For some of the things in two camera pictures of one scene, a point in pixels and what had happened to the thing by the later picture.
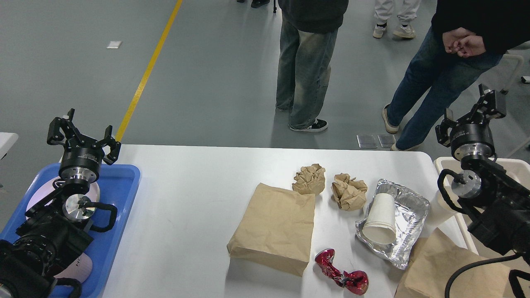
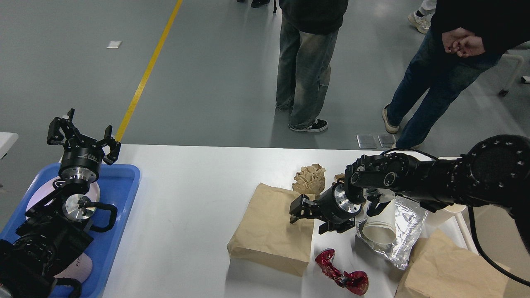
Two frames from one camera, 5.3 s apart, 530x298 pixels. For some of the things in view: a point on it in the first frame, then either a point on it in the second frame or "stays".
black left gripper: (80, 162) stays
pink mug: (80, 269) stays
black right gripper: (474, 138) -> (333, 207)
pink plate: (47, 188) stays
